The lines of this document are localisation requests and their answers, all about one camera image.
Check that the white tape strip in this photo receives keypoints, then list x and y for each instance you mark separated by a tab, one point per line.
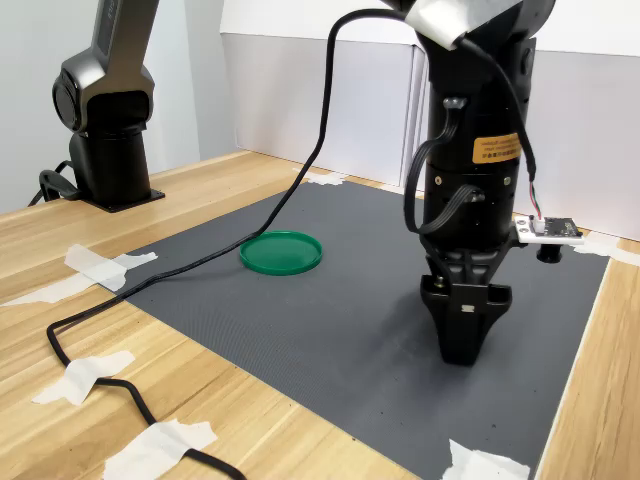
30	297
82	377
155	450
602	248
480	465
112	270
327	177

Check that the white board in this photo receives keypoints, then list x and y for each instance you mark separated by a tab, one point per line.
280	15
600	25

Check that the dark grey mat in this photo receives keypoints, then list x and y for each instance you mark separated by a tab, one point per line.
325	340

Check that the white tape wrap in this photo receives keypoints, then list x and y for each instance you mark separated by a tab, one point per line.
450	17

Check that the pale grey partition panel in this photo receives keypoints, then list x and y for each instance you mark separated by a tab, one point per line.
590	150
370	100

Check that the round green lid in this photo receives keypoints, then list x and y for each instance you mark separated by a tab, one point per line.
280	255

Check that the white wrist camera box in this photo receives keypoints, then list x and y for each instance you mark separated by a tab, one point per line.
550	231

